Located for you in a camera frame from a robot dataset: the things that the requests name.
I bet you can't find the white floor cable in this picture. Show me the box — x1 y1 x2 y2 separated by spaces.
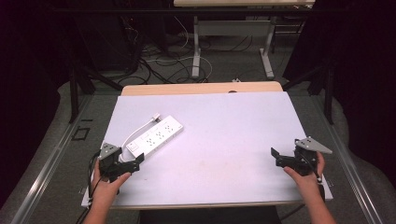
145 15 214 82

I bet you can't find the aluminium floor rail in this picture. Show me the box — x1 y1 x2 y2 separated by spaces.
9 94 94 224
311 94 385 224

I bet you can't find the wooden table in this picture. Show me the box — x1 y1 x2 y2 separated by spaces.
110 80 307 210

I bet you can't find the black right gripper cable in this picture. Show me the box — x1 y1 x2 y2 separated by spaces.
298 152 327 200

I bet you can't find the white power strip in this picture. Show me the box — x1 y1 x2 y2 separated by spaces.
125 115 184 160

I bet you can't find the person's left hand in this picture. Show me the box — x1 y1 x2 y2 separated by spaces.
91 160 132 200

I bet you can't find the white table mat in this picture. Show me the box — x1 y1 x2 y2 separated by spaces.
81 91 333 209

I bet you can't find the white-legged desk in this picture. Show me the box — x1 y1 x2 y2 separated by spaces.
173 0 316 80

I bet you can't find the person's right hand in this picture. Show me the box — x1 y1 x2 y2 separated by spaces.
282 151 327 200

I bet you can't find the white power strip cable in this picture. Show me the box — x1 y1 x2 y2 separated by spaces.
119 113 162 162

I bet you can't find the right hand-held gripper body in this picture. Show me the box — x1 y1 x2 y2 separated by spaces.
291 135 333 177

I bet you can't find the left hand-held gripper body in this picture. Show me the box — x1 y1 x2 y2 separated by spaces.
98 142 140 183

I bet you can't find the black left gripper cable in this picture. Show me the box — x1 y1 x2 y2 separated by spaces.
75 150 103 224

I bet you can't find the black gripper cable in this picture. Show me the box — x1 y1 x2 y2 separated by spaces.
298 152 327 200
75 150 103 224

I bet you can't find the black floor cable bundle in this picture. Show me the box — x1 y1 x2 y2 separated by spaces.
122 17 254 86

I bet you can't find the black metal stand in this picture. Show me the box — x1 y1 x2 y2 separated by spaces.
67 60 125 124
280 60 336 126

